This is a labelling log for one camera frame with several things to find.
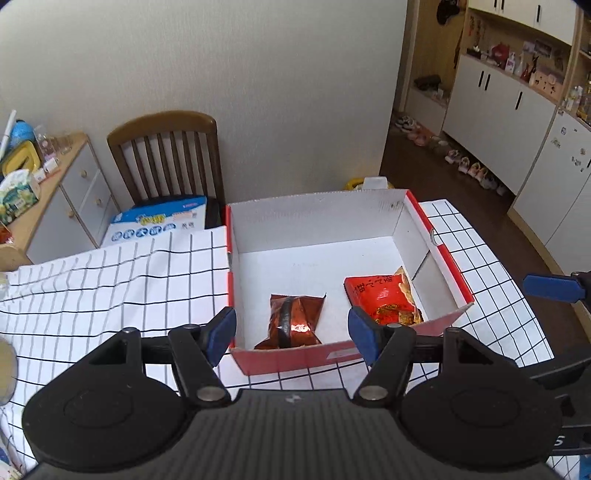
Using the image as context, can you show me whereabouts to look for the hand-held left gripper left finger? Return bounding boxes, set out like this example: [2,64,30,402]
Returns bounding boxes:
[88,307,237,408]

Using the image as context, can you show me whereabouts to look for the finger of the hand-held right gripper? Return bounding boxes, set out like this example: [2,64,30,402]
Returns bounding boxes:
[524,271,591,304]

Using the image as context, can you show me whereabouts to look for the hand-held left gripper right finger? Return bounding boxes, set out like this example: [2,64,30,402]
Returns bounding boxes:
[348,307,506,409]

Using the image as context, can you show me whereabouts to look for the red cardboard box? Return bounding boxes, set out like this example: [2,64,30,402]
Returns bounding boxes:
[225,188,476,376]

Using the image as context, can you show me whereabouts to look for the red snack packet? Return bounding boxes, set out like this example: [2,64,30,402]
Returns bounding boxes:
[344,267,424,328]

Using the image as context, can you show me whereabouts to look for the brown snack packet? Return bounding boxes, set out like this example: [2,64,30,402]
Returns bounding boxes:
[254,293,328,350]

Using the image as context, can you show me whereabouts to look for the checked white tablecloth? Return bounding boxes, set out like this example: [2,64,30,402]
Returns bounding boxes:
[0,199,555,480]

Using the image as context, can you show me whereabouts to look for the blue and white package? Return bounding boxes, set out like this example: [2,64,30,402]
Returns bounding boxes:
[100,196,208,250]

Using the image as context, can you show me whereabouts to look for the row of shoes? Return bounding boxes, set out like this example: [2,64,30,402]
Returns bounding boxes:
[394,115,511,197]

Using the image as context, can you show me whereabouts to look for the group of glass bottles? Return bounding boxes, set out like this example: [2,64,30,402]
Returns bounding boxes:
[561,83,591,123]

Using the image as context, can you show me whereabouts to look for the white drawer side cabinet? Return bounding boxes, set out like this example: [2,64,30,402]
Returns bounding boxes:
[0,133,122,271]

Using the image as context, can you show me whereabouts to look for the wooden block calendar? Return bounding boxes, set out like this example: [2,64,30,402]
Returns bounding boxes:
[533,69,561,95]

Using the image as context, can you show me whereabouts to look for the beige round vessel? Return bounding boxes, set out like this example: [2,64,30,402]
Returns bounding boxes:
[0,339,19,407]

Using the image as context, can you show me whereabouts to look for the dark wooden chair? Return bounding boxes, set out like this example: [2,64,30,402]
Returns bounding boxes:
[107,111,227,229]

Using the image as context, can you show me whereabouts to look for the green printed tissue pack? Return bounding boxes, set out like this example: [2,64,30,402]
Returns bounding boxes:
[0,170,41,227]

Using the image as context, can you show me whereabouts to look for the colourful printed cloth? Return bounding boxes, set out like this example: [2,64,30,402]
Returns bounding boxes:
[0,443,27,480]

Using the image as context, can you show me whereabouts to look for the clear glass jars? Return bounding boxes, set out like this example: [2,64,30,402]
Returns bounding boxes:
[33,124,75,160]

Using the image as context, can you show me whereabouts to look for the wooden shelf niche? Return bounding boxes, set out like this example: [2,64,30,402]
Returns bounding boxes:
[392,0,469,139]

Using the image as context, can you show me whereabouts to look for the yellow container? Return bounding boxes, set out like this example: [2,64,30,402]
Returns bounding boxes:
[1,140,42,178]

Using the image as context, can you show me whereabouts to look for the blue bottle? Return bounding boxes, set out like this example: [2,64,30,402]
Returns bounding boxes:
[10,120,35,144]

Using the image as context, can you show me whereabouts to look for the white stick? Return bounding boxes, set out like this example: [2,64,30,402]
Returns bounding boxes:
[0,109,17,158]

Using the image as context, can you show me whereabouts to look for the black hanging bag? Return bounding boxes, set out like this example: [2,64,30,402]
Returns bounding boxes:
[436,0,465,25]

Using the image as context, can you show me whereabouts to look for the white wall cabinet unit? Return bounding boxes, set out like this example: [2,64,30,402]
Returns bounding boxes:
[441,0,591,273]

